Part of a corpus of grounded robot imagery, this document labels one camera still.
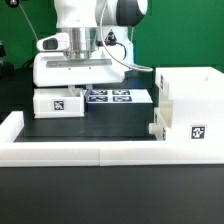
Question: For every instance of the white marker sheet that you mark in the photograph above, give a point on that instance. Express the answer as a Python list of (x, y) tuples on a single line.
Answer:
[(118, 96)]

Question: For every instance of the black camera stand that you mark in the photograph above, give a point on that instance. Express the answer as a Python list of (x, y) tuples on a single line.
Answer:
[(6, 68)]

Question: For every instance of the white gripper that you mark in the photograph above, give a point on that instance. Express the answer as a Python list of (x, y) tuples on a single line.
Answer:
[(71, 58)]

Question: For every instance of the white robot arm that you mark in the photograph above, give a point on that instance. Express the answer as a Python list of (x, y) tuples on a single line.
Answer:
[(109, 19)]

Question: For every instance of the white drawer box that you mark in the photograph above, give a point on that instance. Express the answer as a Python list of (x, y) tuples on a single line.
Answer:
[(57, 103), (162, 120)]

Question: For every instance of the white drawer cabinet housing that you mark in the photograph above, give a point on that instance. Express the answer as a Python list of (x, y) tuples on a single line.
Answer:
[(197, 94)]

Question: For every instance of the white front drawer box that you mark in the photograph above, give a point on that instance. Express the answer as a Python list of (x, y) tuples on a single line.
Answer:
[(162, 120)]

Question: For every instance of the white foam border frame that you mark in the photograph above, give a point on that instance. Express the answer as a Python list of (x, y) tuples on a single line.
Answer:
[(115, 153)]

